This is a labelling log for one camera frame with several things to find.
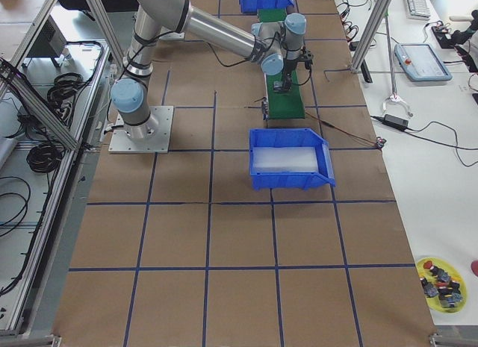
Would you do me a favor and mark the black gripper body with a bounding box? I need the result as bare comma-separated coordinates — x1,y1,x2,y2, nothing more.
282,50,314,86

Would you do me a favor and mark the green conveyor belt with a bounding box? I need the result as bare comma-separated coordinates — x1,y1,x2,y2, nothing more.
252,9,313,120

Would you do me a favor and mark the blue right bin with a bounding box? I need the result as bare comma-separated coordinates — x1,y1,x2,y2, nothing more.
249,128,336,190

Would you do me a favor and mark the blue bin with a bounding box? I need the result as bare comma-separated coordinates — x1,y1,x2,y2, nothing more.
238,0,296,15
249,128,336,190

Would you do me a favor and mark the white foam pad right bin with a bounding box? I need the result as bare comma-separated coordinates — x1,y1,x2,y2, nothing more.
252,147,319,173

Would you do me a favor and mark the blue left bin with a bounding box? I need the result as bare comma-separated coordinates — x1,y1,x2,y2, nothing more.
238,0,296,15

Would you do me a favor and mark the black power adapter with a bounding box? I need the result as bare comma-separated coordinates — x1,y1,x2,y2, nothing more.
382,114,409,131

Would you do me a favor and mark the teach pendant tablet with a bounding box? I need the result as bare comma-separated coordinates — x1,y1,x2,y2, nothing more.
394,43,453,82

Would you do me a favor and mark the white keyboard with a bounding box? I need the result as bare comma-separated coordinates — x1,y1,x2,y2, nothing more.
404,0,431,20

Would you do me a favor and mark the yellow plate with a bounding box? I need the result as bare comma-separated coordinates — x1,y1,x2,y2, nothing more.
415,257,468,313

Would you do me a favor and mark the aluminium frame post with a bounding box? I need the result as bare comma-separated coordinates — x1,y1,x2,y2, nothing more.
350,0,391,73

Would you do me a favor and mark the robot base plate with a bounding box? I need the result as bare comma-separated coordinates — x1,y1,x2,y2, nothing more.
108,106,174,154

